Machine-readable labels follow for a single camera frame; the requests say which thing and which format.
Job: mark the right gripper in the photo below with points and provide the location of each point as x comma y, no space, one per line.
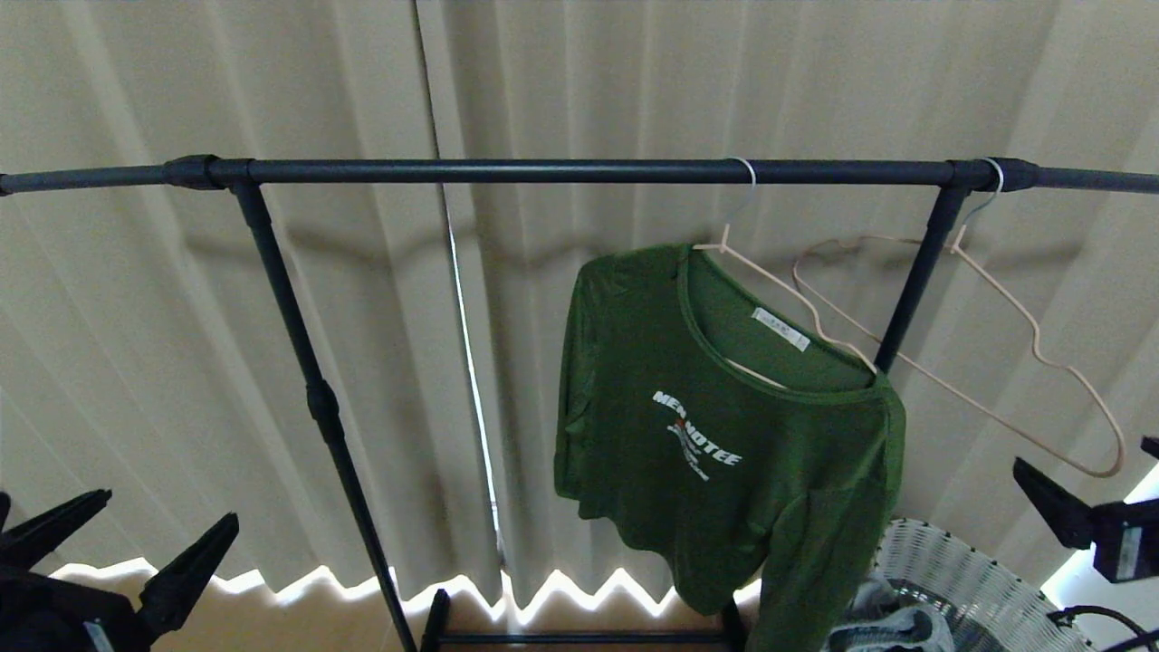
1127,539

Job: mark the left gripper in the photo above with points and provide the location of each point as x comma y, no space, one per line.
54,620

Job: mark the pink clothes hanger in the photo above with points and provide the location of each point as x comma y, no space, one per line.
725,240
957,240

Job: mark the green long-sleeved shirt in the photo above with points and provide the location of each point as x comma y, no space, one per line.
634,435

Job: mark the white laundry basket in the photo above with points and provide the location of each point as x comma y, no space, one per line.
960,570

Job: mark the black clothes rack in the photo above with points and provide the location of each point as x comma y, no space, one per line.
543,171

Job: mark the beige curtain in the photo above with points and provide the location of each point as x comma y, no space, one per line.
181,317

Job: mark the pale grey shorts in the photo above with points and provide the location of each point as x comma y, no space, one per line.
892,629

